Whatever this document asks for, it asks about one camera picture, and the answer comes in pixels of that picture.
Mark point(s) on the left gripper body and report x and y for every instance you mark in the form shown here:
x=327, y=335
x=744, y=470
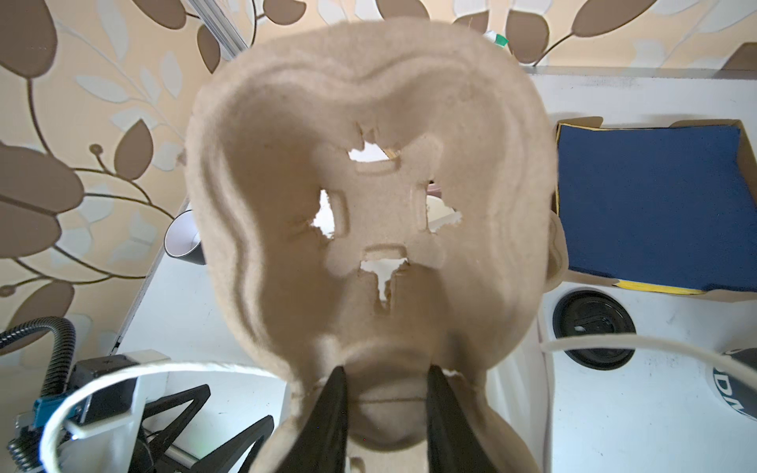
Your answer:
x=103, y=432

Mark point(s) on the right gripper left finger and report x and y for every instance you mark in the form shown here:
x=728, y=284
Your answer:
x=321, y=446

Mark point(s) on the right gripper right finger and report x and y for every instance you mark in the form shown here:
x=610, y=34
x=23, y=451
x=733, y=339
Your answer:
x=452, y=445

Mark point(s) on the black plastic cup lid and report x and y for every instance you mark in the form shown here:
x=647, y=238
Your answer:
x=588, y=312

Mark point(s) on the black paper coffee cup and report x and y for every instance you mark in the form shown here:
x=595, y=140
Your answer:
x=732, y=391

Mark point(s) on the grey tape roll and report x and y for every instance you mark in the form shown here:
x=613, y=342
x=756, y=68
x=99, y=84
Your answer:
x=182, y=240

